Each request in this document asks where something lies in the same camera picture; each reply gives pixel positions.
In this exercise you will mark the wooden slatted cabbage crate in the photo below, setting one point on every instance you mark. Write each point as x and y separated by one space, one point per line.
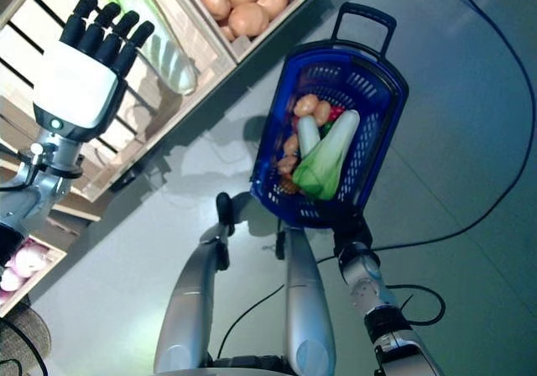
176 111

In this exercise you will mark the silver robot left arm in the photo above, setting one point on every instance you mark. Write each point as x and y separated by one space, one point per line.
46 179

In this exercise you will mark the silver robot leg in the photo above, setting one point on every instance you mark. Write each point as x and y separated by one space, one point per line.
189 300
306 309

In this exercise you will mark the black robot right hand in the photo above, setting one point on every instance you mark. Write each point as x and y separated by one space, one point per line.
352 235

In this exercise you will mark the purple white turnip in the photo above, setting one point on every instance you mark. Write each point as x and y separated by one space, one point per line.
25 260
10 281

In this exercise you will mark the silver robot left leg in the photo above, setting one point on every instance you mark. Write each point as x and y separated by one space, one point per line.
189 300

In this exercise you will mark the grey woven round basket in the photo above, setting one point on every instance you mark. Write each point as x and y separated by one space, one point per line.
21 342

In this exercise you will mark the small red vegetable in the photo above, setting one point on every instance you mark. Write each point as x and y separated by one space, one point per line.
335 113

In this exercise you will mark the wooden potato crate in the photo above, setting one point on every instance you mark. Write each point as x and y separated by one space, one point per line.
243 53

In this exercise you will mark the napa cabbage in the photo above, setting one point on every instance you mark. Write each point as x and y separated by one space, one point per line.
168 57
307 134
323 162

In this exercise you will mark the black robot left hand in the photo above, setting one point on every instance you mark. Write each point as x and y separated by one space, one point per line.
75 86

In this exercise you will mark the small green pepper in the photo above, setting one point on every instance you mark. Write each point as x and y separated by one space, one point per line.
325 130

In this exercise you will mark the silver robot right leg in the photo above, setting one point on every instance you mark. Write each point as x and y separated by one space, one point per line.
306 309

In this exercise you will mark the small tan potato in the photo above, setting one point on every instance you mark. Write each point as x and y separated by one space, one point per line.
305 105
291 143
285 164
323 111

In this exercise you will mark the blue plastic shopping basket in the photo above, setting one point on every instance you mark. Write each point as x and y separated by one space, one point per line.
268 149

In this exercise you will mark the wooden turnip crate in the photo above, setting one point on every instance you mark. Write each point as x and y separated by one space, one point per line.
50 267

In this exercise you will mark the wooden display shelf rack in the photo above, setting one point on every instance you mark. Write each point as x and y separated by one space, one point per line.
71 206

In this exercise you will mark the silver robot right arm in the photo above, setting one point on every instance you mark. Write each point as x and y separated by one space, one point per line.
365 275

